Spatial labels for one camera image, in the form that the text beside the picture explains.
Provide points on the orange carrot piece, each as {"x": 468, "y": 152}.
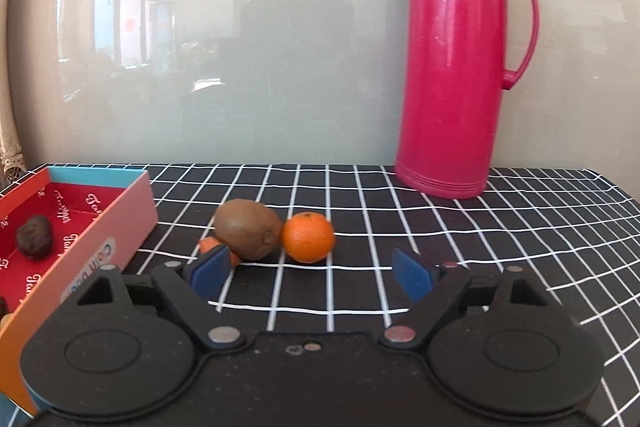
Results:
{"x": 209, "y": 245}

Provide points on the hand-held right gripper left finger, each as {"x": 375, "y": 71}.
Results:
{"x": 210, "y": 274}

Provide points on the red thermos jug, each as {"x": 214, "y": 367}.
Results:
{"x": 445, "y": 82}

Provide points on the small orange tangerine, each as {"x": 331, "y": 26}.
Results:
{"x": 307, "y": 237}

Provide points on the brown kiwi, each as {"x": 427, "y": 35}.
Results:
{"x": 245, "y": 227}

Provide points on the ornate cream frame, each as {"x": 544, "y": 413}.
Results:
{"x": 7, "y": 107}

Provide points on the black white checked tablecloth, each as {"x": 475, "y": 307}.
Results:
{"x": 500, "y": 257}

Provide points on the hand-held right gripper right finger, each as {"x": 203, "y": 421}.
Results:
{"x": 412, "y": 274}

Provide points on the dark brown water chestnut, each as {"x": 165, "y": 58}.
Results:
{"x": 34, "y": 235}
{"x": 3, "y": 305}

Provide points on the colourful cardboard box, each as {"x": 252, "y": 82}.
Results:
{"x": 100, "y": 227}

